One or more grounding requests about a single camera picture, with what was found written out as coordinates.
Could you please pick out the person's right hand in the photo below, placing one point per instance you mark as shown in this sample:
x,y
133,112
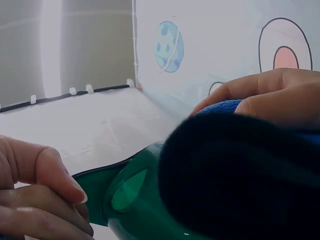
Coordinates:
x,y
280,95

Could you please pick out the person's right fingers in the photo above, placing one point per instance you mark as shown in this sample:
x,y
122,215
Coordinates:
x,y
252,87

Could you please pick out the person's left fingers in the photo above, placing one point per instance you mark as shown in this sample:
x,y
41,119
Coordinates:
x,y
42,217

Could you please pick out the person's left thumb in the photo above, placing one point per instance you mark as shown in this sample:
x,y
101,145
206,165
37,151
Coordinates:
x,y
47,165

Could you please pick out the person's left hand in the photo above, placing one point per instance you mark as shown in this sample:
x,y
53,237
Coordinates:
x,y
30,200

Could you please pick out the blue cleaning cloth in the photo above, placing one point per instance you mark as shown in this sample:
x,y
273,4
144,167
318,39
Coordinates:
x,y
237,180

